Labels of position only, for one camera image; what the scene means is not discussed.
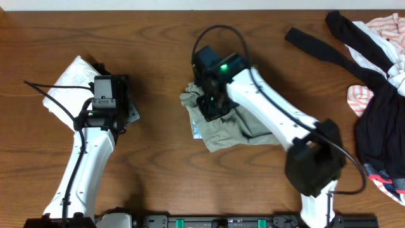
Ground khaki green shorts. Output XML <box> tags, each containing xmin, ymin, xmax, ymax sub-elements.
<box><xmin>180</xmin><ymin>82</ymin><xmax>280</xmax><ymax>152</ymax></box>

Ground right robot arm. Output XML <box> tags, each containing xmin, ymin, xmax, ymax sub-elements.
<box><xmin>192</xmin><ymin>47</ymin><xmax>346</xmax><ymax>227</ymax></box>

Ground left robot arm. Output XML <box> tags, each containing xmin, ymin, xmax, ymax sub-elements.
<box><xmin>24</xmin><ymin>75</ymin><xmax>140</xmax><ymax>227</ymax></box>

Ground folded black cloth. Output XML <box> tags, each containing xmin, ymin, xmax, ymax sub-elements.
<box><xmin>92</xmin><ymin>63</ymin><xmax>111</xmax><ymax>75</ymax></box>

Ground folded white cloth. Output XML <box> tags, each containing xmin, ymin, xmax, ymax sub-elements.
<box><xmin>42</xmin><ymin>56</ymin><xmax>99</xmax><ymax>131</ymax></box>

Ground black long garment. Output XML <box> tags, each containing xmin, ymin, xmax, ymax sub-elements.
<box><xmin>285</xmin><ymin>11</ymin><xmax>404</xmax><ymax>182</ymax></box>

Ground orange striped shirt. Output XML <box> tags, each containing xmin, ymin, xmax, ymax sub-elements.
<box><xmin>347</xmin><ymin>13</ymin><xmax>404</xmax><ymax>117</ymax></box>

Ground red blue striped cloth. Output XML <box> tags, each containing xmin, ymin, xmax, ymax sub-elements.
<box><xmin>363</xmin><ymin>163</ymin><xmax>404</xmax><ymax>206</ymax></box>

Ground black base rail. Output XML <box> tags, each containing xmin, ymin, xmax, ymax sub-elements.
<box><xmin>94</xmin><ymin>207</ymin><xmax>379</xmax><ymax>228</ymax></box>

